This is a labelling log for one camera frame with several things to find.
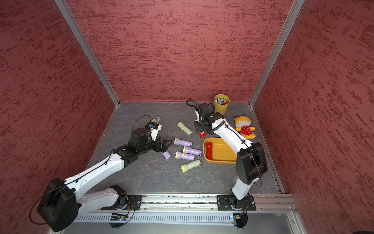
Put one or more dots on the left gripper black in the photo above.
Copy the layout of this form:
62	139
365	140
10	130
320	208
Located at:
163	148

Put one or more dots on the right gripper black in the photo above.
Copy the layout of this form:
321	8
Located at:
199	128

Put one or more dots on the purple flashlight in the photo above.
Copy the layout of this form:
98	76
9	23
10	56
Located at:
192	151
184	156
181	142
166	155

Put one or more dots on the purple flashlight top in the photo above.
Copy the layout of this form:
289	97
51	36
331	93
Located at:
181	142

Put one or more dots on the green flashlight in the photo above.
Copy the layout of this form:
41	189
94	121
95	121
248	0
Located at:
184	128
189	166

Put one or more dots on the yellow plastic storage tray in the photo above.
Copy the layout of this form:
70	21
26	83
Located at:
221	152

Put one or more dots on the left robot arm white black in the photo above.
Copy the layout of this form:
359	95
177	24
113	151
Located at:
65	200

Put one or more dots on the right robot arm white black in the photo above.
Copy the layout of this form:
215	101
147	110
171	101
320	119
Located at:
250	157

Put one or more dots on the grey white stapler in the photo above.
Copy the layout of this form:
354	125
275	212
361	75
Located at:
156	119

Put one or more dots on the yellow-green pen cup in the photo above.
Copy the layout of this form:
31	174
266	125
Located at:
221	103

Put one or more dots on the orange plush toy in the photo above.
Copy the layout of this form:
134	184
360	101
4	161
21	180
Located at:
242	125

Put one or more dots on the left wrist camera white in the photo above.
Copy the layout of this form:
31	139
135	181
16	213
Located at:
153	129

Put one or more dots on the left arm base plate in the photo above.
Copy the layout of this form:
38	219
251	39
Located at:
132	202

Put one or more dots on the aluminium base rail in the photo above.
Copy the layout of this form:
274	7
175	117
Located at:
194	209

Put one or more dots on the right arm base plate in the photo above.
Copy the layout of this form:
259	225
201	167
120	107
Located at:
231	203

